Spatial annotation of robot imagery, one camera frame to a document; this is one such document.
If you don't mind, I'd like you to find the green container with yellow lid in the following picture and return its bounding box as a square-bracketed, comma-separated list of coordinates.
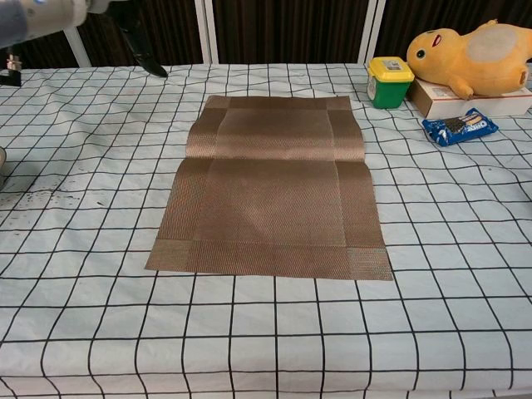
[366, 57, 416, 110]

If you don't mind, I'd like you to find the white double frame post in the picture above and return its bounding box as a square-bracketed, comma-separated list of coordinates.
[195, 0, 219, 65]

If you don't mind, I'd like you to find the yellow plush toy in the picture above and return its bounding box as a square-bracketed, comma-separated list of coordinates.
[406, 18, 532, 101]

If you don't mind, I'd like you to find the white black-checked tablecloth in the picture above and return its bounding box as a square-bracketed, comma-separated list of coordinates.
[0, 62, 532, 399]

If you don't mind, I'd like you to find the white cardboard box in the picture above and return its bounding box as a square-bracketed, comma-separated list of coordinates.
[405, 76, 532, 120]

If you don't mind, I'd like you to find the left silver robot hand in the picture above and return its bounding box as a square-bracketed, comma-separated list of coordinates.
[118, 12, 170, 79]

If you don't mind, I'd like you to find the brown woven placemat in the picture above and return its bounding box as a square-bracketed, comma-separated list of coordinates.
[145, 94, 395, 282]

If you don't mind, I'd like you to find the blue cookie packet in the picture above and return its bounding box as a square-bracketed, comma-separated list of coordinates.
[421, 107, 499, 146]

